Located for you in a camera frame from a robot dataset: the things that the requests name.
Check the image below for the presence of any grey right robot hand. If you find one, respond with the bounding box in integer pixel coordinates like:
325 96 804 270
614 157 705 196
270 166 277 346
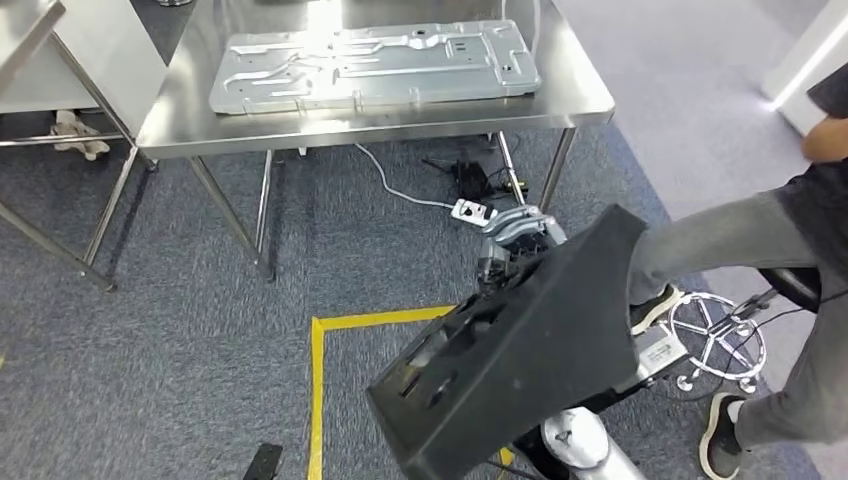
475 203 571 296

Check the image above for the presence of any black plastic plate bracket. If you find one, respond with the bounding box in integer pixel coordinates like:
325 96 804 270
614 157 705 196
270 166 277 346
366 203 649 480

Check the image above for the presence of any stainless steel workbench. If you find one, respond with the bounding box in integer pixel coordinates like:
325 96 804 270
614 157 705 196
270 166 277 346
135 0 616 283

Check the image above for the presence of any white power strip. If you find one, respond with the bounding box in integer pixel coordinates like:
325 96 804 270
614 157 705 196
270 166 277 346
450 198 498 229

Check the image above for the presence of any black power adapter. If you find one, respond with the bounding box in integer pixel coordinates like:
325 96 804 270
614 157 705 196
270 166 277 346
423 157 531 203

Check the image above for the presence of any person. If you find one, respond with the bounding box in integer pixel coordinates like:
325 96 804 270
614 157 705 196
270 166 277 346
625 62 848 480

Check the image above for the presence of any stamped sheet metal panel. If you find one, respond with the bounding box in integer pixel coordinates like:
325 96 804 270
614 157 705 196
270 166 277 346
208 19 543 116

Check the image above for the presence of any yellow floor tape square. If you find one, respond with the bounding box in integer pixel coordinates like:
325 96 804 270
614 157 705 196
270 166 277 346
306 304 515 480

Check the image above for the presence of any chrome base stool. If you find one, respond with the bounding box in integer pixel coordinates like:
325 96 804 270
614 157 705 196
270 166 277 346
669 264 823 393

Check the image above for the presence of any white pillar base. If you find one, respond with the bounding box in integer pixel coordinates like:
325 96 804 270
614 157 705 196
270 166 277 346
760 0 848 137

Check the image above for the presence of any white cabinet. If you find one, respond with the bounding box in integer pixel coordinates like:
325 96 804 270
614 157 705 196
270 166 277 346
0 0 168 137

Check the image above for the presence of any white crumpled cloth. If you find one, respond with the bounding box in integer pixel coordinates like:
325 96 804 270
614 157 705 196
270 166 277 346
51 109 112 162

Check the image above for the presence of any stainless steel side table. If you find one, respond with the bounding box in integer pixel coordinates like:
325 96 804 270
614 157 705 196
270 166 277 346
0 0 160 294

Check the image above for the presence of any white power cable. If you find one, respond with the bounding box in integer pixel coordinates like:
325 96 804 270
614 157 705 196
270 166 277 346
354 142 455 209

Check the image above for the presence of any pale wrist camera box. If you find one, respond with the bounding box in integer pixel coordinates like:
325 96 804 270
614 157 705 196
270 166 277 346
622 324 690 392

